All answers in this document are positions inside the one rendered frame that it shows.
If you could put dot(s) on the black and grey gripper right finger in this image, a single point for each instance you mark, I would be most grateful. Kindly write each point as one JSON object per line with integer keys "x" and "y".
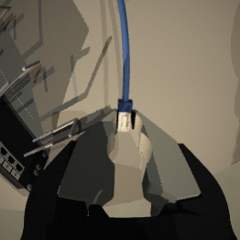
{"x": 172, "y": 174}

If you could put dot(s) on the blue network cable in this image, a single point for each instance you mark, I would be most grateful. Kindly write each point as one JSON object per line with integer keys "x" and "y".
{"x": 126, "y": 55}

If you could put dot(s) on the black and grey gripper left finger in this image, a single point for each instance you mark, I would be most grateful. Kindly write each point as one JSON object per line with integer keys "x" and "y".
{"x": 80, "y": 175}

